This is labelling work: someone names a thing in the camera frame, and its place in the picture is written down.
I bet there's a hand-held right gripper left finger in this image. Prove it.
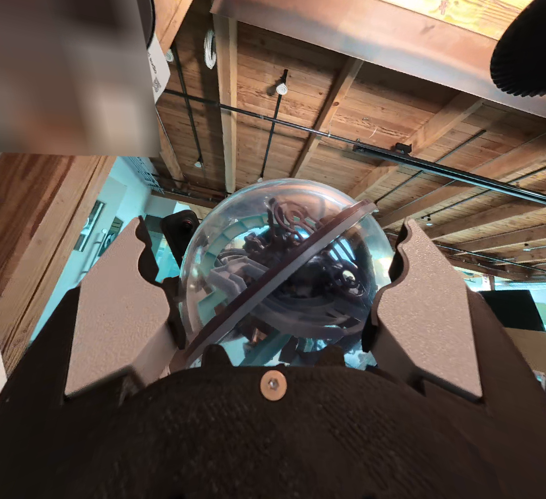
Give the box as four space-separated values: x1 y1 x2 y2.
64 216 187 397

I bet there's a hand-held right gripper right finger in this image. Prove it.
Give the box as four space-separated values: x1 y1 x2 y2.
362 218 485 402

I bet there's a clear plastic maze ball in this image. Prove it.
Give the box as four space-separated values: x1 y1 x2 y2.
179 178 395 369

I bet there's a thin black ceiling rod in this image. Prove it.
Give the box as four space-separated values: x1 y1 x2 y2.
163 88 357 142

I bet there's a white paper tag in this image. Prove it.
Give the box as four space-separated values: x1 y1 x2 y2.
146 45 171 101

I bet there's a black pleated floor lamp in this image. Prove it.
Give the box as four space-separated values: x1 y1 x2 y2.
490 0 546 97

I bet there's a framed wall picture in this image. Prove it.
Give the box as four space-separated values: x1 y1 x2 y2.
73 200 105 252

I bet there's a white cable coil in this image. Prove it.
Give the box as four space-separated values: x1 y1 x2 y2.
203 29 217 70

